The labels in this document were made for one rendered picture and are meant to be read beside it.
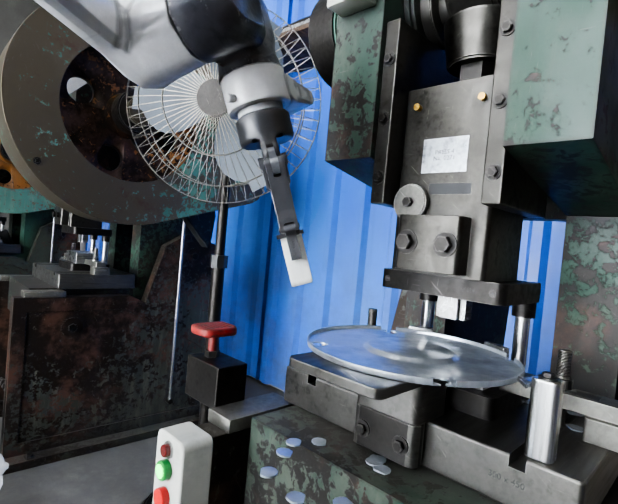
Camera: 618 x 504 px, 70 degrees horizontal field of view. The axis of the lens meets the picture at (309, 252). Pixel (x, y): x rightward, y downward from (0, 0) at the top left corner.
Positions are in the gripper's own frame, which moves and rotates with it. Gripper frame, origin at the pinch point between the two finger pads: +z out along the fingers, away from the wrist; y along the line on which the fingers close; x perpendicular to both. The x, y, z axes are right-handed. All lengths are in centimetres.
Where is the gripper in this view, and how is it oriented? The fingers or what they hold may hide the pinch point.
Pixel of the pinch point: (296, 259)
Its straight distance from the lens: 60.9
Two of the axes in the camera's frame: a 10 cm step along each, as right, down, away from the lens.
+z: 2.3, 9.7, 0.5
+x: 9.7, -2.4, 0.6
